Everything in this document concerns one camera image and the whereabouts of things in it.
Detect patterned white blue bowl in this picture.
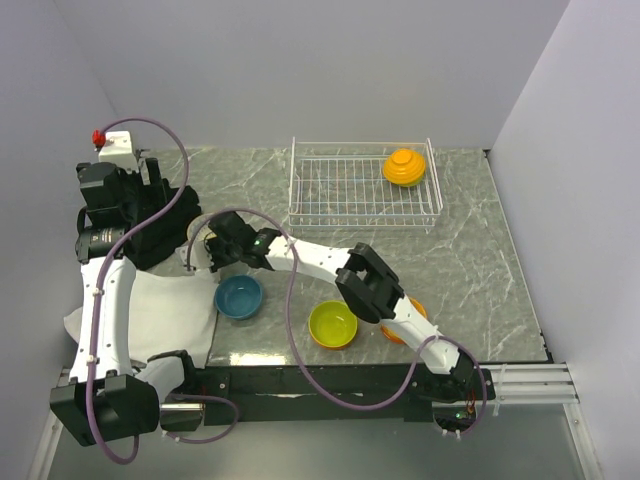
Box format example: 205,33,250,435
186,214,212,242

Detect dark blue bowl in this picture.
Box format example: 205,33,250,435
214,275,263,320

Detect white wire dish rack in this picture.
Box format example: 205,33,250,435
288,139,443,230

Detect lime green bowl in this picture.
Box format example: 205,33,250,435
308,300,359,350

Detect large orange bowl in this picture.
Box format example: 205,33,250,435
382,149,427,187

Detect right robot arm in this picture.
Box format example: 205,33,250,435
203,208,488,411

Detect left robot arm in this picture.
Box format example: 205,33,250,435
49,158,201,447

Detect black cloth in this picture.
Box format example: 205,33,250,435
124,186,202,270

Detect white paper towel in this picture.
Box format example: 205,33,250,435
64,258,218,382

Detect right orange bowl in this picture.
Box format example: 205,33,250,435
380,297,428,345

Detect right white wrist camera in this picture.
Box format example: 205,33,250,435
175,239,211,273

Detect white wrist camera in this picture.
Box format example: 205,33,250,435
92,130,139,173
175,239,211,273

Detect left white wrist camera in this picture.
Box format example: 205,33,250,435
92,130,139,173

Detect black base frame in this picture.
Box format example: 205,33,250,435
193,364,496,425

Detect aluminium rail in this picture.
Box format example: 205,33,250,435
49,363,581,411

